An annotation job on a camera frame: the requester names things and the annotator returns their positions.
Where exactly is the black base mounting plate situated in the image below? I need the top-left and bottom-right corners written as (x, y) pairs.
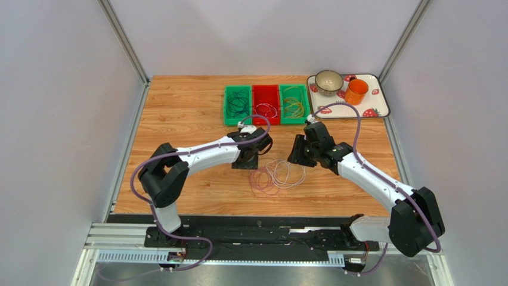
top-left (107, 214), bottom-right (382, 263)

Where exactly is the blue wire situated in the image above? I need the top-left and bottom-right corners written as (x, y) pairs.
top-left (226, 88), bottom-right (251, 119)

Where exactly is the green plastic bin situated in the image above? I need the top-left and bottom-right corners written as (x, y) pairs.
top-left (278, 84), bottom-right (310, 125)
top-left (223, 85), bottom-right (252, 126)

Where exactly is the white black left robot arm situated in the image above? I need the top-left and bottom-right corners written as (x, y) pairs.
top-left (132, 125), bottom-right (273, 235)

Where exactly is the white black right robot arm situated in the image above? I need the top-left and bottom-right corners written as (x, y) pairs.
top-left (288, 122), bottom-right (445, 257)

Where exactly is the red plastic bin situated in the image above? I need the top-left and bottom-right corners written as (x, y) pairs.
top-left (252, 85), bottom-right (281, 125)

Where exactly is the aluminium frame rail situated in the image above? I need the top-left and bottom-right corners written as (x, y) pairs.
top-left (72, 223), bottom-right (453, 285)

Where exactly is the aluminium corner post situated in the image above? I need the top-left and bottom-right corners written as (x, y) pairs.
top-left (98, 0), bottom-right (150, 86)
top-left (379, 0), bottom-right (433, 85)

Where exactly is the orange plastic cup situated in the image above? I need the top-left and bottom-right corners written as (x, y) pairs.
top-left (345, 79), bottom-right (369, 105)

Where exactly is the right green plastic bin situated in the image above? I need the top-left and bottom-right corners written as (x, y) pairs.
top-left (278, 84), bottom-right (310, 125)

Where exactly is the left aluminium corner post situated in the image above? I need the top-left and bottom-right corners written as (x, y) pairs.
top-left (98, 0), bottom-right (150, 86)

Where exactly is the strawberry pattern tray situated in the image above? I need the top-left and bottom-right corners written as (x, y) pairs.
top-left (307, 74), bottom-right (390, 118)

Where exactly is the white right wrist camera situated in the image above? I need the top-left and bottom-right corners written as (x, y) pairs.
top-left (305, 114), bottom-right (317, 125)

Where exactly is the right aluminium corner post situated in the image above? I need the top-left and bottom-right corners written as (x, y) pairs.
top-left (379, 0), bottom-right (433, 85)

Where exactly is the left green plastic bin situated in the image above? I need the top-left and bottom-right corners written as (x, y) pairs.
top-left (223, 85), bottom-right (252, 126)

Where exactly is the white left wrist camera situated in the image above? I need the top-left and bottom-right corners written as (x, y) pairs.
top-left (237, 122), bottom-right (257, 134)

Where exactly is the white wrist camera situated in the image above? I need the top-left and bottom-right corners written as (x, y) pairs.
top-left (237, 122), bottom-right (257, 134)
top-left (305, 114), bottom-right (317, 125)

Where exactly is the pink wire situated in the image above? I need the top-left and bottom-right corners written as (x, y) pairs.
top-left (249, 158), bottom-right (283, 198)

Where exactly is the white wire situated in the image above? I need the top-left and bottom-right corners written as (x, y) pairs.
top-left (256, 105), bottom-right (280, 120)
top-left (265, 159), bottom-right (307, 189)

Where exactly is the beige ceramic bowl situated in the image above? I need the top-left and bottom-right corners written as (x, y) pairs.
top-left (315, 70), bottom-right (344, 96)

